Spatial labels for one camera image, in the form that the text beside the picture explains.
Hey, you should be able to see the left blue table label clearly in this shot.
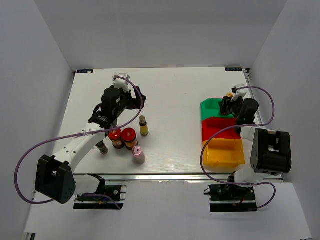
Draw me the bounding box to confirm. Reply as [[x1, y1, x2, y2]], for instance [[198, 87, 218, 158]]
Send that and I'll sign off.
[[75, 69, 94, 74]]

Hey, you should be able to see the right blue table label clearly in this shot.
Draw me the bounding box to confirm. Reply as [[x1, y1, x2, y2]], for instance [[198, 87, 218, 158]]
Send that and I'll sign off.
[[224, 67, 243, 72]]

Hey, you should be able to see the blue table label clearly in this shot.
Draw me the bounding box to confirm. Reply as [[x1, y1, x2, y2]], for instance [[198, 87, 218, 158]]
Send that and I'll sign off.
[[75, 69, 94, 74], [224, 67, 243, 72]]

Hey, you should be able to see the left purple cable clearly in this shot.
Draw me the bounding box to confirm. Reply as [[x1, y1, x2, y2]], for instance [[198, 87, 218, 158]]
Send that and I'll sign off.
[[13, 76, 146, 210]]

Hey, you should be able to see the red lid jar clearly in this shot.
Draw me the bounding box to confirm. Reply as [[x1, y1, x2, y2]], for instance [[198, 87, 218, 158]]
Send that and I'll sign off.
[[108, 128, 125, 149], [121, 127, 139, 151]]

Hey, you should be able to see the pink cap spice shaker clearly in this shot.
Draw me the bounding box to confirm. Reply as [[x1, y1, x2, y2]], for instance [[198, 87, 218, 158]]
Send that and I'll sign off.
[[132, 145, 146, 165]]

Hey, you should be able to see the red lid jar rear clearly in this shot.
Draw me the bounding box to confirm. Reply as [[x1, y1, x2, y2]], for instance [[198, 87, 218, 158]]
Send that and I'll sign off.
[[108, 128, 125, 149]]

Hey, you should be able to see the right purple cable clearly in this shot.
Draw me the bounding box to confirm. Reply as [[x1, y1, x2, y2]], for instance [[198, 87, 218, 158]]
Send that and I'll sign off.
[[199, 85, 277, 210]]

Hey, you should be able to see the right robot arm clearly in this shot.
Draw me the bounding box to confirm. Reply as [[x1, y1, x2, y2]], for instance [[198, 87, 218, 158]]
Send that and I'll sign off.
[[218, 96, 292, 200]]

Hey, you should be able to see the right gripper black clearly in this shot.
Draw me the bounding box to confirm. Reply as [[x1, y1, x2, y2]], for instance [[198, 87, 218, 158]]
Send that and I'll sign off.
[[218, 94, 244, 121]]

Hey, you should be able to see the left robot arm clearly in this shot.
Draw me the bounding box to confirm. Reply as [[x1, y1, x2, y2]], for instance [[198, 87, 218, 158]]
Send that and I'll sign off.
[[35, 85, 146, 204]]

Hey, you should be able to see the green plastic bin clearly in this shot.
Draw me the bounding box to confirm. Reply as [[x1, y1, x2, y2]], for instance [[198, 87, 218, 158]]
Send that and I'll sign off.
[[200, 98, 235, 121]]

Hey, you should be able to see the red lid jar front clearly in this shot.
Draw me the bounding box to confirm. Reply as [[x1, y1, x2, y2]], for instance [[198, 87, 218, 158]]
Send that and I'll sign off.
[[121, 127, 139, 151]]

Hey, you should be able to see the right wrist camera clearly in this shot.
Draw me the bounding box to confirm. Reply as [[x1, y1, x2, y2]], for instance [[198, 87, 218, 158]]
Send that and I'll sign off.
[[231, 84, 248, 102]]

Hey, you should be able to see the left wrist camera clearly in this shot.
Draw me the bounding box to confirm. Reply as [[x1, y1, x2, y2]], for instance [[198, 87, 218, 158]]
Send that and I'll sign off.
[[112, 73, 130, 93]]

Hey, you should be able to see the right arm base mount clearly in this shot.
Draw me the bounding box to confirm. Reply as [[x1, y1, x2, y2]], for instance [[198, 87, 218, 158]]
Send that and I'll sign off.
[[203, 184, 258, 213]]

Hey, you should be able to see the small yellow label bottle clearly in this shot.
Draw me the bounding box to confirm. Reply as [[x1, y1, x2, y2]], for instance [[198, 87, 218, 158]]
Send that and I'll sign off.
[[139, 115, 149, 136]]

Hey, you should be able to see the purple cable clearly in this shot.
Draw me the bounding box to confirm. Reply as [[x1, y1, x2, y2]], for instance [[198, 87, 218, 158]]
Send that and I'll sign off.
[[13, 76, 146, 210], [199, 85, 277, 210]]

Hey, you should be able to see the black cap spice jar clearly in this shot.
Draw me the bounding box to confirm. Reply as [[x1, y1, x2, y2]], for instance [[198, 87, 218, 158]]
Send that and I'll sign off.
[[95, 140, 109, 155]]

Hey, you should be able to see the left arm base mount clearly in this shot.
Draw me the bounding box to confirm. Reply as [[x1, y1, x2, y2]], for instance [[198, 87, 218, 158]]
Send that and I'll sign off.
[[73, 174, 127, 210]]

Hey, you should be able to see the yellow plastic bin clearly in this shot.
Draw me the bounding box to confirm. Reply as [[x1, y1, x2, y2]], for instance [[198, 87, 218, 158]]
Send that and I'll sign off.
[[203, 138, 246, 168]]

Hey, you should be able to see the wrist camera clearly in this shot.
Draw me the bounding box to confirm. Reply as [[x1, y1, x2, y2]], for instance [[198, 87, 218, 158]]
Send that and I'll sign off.
[[231, 84, 248, 102], [112, 73, 130, 93]]

